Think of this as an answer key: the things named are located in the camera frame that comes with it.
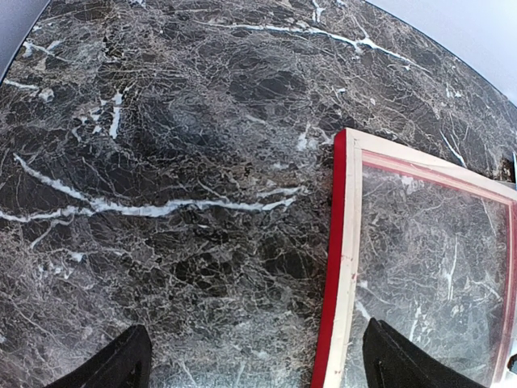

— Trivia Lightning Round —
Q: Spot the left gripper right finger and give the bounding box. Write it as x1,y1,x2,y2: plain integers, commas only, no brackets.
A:
362,318,494,387

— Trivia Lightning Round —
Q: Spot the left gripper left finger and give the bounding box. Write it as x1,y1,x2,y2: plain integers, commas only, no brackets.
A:
48,325,152,388

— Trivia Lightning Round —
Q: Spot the clear acrylic sheet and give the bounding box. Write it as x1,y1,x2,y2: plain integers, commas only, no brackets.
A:
342,166,509,387

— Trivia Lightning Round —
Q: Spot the red wooden picture frame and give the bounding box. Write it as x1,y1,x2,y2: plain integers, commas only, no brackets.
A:
311,129,516,387

